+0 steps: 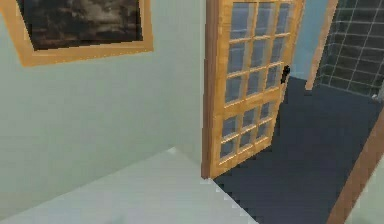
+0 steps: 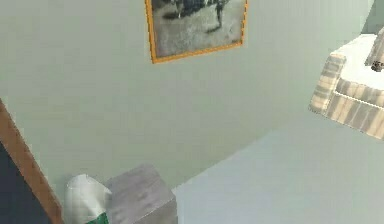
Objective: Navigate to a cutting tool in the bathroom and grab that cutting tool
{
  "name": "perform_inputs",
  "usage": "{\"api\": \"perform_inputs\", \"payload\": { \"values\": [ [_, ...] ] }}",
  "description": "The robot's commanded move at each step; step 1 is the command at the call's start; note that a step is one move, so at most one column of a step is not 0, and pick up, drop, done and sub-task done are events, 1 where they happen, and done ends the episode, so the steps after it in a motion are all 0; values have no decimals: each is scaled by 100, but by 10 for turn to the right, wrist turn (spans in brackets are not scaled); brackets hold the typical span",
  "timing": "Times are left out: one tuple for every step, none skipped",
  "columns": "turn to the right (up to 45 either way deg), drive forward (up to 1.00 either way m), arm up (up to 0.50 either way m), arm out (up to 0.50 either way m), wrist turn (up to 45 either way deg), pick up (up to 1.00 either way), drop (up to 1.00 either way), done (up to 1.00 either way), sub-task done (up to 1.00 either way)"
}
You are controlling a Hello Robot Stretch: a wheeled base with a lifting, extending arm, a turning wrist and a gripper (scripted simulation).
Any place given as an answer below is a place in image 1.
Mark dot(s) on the wooden door with glass panes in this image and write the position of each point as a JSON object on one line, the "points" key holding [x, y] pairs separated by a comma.
{"points": [[248, 83]]}

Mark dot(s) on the dark picture in wooden frame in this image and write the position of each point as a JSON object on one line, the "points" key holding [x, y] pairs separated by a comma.
{"points": [[83, 23]]}

